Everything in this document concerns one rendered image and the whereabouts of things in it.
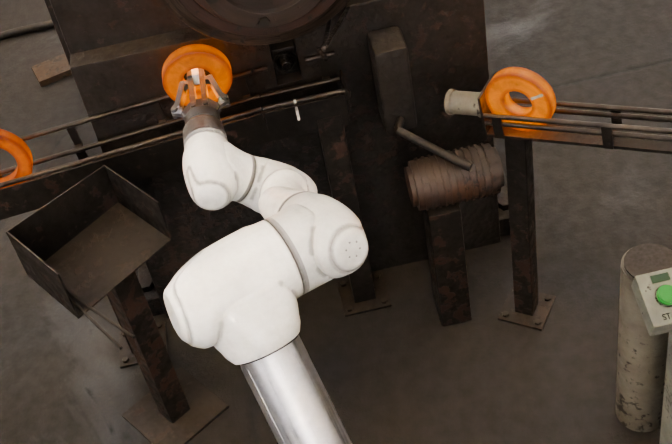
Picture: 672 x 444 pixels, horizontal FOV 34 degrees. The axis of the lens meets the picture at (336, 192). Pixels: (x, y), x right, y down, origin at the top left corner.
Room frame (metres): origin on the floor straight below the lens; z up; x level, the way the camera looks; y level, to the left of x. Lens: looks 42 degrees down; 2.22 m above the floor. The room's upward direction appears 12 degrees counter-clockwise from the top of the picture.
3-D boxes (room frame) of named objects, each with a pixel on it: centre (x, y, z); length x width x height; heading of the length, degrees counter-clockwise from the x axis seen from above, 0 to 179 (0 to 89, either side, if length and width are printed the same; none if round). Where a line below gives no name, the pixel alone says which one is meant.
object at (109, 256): (1.75, 0.54, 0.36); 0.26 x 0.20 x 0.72; 127
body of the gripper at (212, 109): (1.86, 0.25, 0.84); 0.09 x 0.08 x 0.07; 2
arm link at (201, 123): (1.79, 0.24, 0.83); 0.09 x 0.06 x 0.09; 92
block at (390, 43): (2.06, -0.18, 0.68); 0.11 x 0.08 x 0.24; 2
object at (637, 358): (1.48, -0.61, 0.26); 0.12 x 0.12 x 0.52
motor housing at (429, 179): (1.91, -0.28, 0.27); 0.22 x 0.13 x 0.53; 92
